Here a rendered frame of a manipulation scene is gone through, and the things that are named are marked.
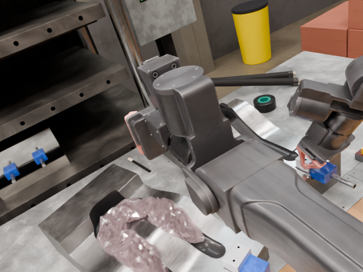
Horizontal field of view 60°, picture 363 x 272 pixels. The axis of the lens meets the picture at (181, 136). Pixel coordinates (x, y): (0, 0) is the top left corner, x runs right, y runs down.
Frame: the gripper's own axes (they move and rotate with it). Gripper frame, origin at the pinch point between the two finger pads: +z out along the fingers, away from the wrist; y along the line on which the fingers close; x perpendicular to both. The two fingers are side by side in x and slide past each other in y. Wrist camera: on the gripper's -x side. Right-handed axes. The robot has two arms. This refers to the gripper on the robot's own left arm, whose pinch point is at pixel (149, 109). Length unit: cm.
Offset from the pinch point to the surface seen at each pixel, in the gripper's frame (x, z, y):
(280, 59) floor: 113, 216, -206
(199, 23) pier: 55, 262, -146
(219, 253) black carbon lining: 34.4, -5.3, -1.5
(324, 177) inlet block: 29.7, -7.7, -29.6
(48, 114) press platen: 17, 72, 19
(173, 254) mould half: 32.3, -0.8, 6.6
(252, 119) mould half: 27.7, 22.4, -33.6
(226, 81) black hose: 29, 55, -46
